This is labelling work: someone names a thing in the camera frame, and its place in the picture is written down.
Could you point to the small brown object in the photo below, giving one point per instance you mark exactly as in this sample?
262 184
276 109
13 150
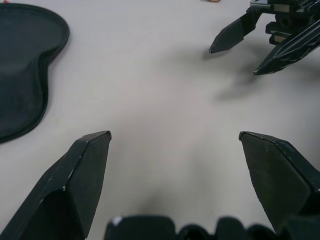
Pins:
214 1

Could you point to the black and red paddle case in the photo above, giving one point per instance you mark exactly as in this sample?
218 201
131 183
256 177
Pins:
20 62

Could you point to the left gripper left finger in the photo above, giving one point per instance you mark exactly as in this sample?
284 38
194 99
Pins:
62 180

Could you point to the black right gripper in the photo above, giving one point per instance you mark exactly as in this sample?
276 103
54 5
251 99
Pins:
295 15

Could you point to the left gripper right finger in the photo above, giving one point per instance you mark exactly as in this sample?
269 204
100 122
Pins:
277 175

